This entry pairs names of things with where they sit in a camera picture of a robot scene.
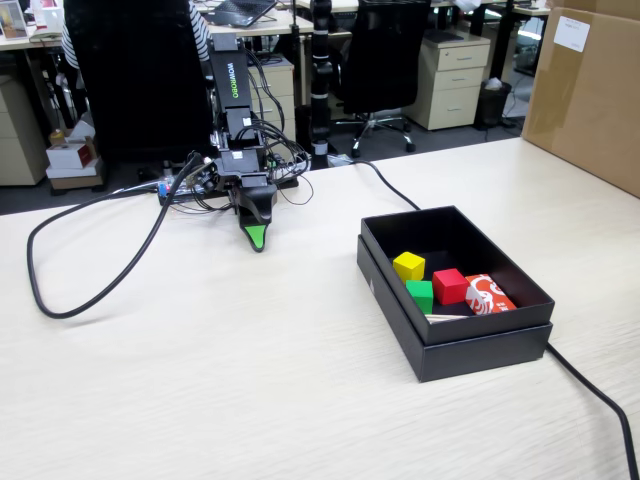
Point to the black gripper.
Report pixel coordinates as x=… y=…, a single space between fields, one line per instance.
x=242 y=167

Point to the yellow cube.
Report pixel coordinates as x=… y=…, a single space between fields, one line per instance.
x=409 y=267

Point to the flat brown white tray box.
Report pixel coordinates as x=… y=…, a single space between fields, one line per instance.
x=75 y=180

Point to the small white red box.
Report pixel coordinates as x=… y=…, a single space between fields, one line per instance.
x=67 y=155

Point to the red white printed box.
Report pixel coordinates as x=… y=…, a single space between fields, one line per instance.
x=487 y=297

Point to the large brown cardboard box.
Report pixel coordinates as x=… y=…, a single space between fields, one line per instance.
x=590 y=100

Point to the black pole white bands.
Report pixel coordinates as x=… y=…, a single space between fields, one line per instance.
x=320 y=50

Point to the green cube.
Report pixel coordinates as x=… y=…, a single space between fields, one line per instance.
x=422 y=295

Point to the wide black mesh office chair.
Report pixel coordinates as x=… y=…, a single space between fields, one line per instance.
x=140 y=75

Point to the person in striped shirt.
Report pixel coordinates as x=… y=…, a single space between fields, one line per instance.
x=200 y=35

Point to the beige office desk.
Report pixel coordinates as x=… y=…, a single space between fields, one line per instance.
x=280 y=25

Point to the red cube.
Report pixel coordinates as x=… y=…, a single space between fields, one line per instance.
x=450 y=287

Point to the black laptop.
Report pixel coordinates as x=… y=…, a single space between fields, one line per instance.
x=240 y=10

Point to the beige side cabinet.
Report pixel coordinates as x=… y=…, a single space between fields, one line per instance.
x=20 y=135

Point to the black trash bin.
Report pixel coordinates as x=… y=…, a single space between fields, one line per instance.
x=492 y=105

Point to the framed picture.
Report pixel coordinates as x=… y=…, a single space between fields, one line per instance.
x=12 y=20

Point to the small circuit board camera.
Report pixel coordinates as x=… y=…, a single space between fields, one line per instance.
x=205 y=177

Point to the beige pedestal with keyhole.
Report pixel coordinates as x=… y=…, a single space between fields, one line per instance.
x=277 y=90

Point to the beige three drawer pedestal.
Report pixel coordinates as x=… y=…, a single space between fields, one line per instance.
x=450 y=80

